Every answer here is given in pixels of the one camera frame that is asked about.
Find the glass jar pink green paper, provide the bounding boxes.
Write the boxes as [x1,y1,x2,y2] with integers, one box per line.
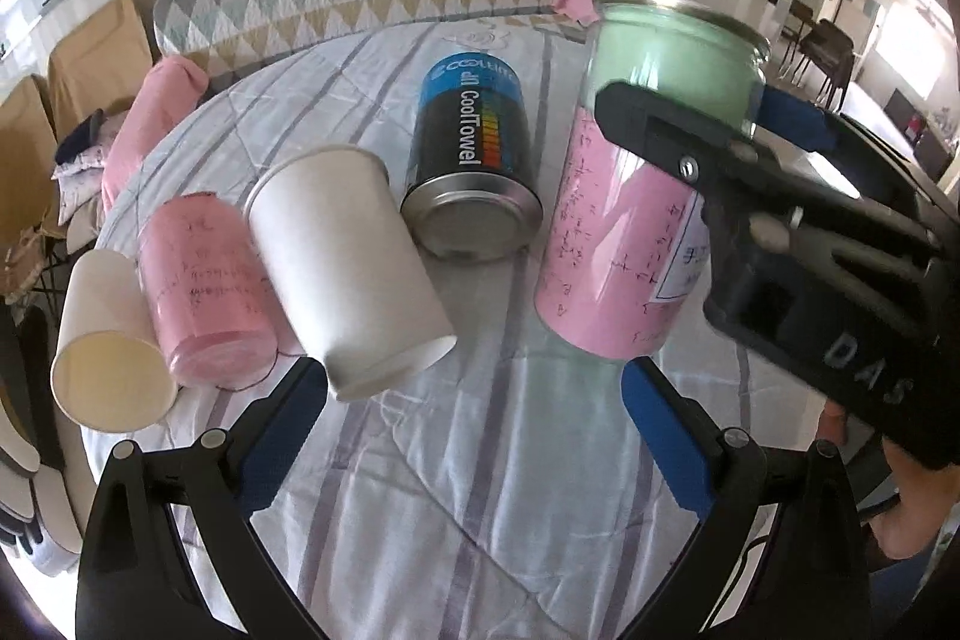
[535,0,770,360]

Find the small white paper cup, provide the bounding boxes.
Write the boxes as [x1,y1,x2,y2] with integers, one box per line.
[50,250,178,434]

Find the large white paper cup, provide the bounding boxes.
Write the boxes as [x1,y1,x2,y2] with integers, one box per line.
[244,145,457,403]

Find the person right hand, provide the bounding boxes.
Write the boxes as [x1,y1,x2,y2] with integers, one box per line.
[815,399,960,562]

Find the white slippers on floor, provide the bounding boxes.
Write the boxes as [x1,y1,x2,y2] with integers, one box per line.
[2,398,83,576]

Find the dark dining chairs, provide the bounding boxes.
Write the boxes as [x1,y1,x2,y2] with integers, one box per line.
[778,0,856,110]

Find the black blue CoolTowel can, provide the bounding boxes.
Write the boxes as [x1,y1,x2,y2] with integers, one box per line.
[400,52,544,263]

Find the pink paper wrapped jar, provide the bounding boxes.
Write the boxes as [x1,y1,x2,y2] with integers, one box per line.
[139,191,281,392]

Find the striped white table cloth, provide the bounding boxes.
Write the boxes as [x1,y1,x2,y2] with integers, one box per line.
[78,16,827,640]

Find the tan covered chair left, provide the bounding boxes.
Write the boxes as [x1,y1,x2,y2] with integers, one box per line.
[0,74,57,248]

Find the tan covered chair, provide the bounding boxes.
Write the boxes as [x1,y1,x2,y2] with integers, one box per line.
[0,74,57,248]
[47,0,153,136]

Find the dark cloth on pillows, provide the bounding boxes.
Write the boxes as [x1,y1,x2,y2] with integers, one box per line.
[53,109,106,166]

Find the tan covered chair right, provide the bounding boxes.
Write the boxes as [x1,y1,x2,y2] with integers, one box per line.
[47,0,153,136]

